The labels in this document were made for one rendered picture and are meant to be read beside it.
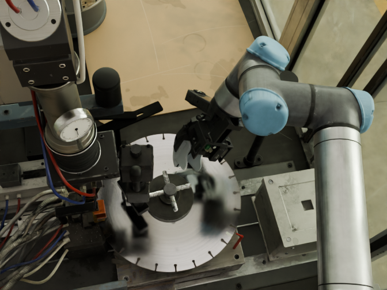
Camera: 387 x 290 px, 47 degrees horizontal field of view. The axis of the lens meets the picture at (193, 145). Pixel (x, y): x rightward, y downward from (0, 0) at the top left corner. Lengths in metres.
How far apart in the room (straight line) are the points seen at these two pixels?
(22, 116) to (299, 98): 0.59
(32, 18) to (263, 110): 0.39
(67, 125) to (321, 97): 0.41
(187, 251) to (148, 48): 0.74
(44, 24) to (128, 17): 1.12
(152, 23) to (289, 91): 0.88
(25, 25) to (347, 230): 0.50
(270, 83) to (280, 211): 0.44
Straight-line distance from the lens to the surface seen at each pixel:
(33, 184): 1.17
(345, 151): 0.73
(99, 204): 1.00
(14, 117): 1.04
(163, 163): 1.05
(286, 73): 0.97
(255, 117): 0.72
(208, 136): 0.90
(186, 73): 1.43
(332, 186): 0.71
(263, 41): 0.82
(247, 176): 1.28
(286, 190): 1.13
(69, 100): 0.58
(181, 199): 1.01
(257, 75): 0.77
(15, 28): 0.48
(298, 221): 1.12
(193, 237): 1.00
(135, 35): 1.52
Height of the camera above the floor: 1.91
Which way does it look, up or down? 62 degrees down
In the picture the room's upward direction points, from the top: 11 degrees clockwise
